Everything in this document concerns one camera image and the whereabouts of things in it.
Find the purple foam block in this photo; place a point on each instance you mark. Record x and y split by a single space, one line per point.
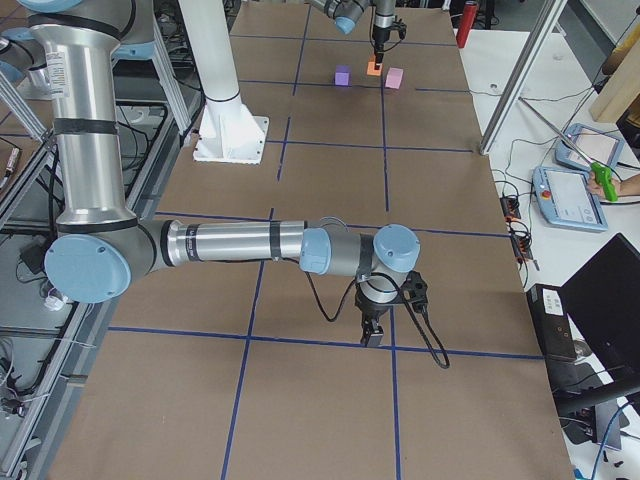
342 75

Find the aluminium frame post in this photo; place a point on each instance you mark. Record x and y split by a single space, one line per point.
542 28

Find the orange foam block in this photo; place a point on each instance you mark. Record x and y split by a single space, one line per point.
374 69

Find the green handled reacher grabber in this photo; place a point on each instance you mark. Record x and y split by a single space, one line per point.
602 172

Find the white pedestal column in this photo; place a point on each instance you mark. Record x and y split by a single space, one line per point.
228 132

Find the near blue teach pendant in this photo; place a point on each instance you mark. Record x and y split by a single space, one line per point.
564 200

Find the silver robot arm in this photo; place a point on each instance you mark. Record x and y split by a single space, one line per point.
379 262
346 14

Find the orange black connector block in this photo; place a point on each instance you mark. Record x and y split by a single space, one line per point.
510 207

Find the pink foam block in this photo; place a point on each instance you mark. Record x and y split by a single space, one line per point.
394 78

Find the person's hand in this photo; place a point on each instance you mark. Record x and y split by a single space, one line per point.
598 190

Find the blue teach pendant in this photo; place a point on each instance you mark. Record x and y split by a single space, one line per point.
564 200
598 145

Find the red cylinder bottle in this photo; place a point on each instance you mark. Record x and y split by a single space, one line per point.
466 23

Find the black computer box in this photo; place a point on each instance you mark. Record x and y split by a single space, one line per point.
551 323

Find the black monitor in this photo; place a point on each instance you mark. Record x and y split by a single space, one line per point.
602 300

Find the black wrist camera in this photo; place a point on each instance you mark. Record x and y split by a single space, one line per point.
400 27
415 289

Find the aluminium side frame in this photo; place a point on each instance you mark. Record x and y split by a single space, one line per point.
97 245

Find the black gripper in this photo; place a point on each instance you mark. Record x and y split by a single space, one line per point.
379 34
369 310

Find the far blue teach pendant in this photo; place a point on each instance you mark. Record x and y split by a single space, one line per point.
598 145

